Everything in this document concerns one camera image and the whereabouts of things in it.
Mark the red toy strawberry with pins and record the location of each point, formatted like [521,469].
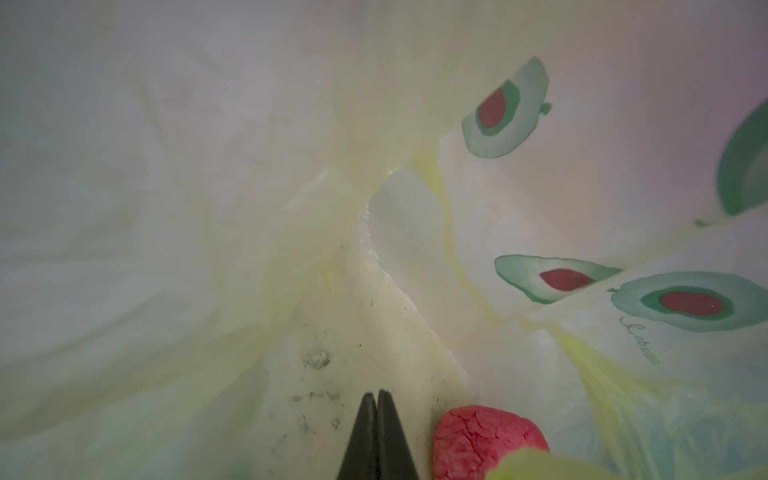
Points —
[470,441]

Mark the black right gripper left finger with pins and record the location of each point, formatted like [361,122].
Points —
[360,461]

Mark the yellow-green plastic bag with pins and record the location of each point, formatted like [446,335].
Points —
[224,222]

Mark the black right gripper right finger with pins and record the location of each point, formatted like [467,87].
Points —
[394,458]

